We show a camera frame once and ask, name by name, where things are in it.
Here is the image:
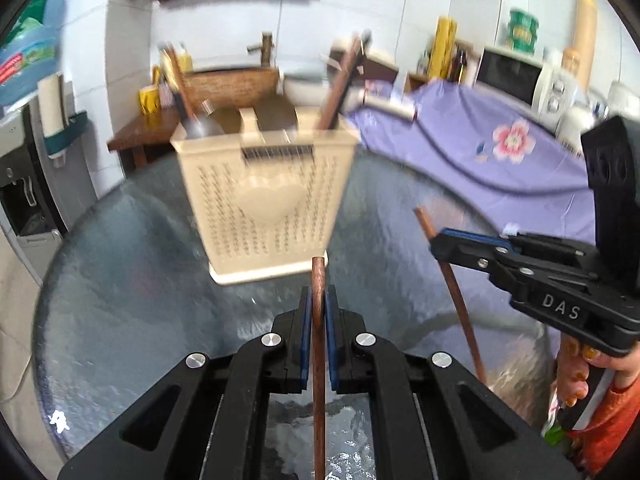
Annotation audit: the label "woven basin sink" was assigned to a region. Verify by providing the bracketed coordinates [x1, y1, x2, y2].
[183, 66, 280, 108]

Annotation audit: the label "cream plastic utensil holder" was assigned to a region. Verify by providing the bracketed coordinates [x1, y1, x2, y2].
[170, 107, 360, 285]

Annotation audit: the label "bronze faucet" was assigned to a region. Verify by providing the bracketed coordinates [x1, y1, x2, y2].
[246, 32, 274, 67]

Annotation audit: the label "steel spoon with brown handle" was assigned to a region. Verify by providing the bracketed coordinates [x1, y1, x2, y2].
[186, 100, 243, 139]

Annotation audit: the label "cream frying pan with lid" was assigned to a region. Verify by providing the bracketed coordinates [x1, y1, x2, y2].
[282, 71, 419, 122]

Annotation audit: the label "blue water jug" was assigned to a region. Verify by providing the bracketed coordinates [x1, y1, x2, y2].
[1, 0, 65, 106]

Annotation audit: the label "tall beige roll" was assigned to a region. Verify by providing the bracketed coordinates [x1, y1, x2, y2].
[573, 0, 598, 90]

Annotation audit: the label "paper cup dispenser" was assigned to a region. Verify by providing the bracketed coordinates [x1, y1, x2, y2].
[38, 73, 88, 168]

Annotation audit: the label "yellow mug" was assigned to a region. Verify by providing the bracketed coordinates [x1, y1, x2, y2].
[138, 84, 162, 116]

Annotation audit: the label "yellow roll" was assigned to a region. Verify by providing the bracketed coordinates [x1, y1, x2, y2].
[427, 16, 457, 79]

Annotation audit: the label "green stacked containers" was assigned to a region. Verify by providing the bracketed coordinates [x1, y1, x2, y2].
[506, 8, 539, 54]

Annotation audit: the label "purple floral cloth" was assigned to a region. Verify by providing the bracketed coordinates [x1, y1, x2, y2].
[348, 80, 596, 244]

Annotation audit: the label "white microwave oven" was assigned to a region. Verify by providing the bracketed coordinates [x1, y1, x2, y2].
[473, 47, 587, 132]

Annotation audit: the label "brown white rice cooker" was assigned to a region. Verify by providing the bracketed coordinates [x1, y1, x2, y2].
[326, 38, 399, 86]

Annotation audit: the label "water dispenser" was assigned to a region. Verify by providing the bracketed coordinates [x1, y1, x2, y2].
[1, 98, 96, 284]

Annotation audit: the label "right hand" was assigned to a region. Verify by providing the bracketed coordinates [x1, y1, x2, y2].
[555, 336, 640, 409]

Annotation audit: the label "round glass table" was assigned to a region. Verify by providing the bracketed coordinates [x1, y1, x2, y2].
[32, 152, 554, 479]

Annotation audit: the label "black spoon gold band handle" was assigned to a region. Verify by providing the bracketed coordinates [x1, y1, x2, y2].
[158, 44, 198, 139]

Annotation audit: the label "orange sleeve forearm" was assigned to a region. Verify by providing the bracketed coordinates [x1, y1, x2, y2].
[570, 379, 639, 478]

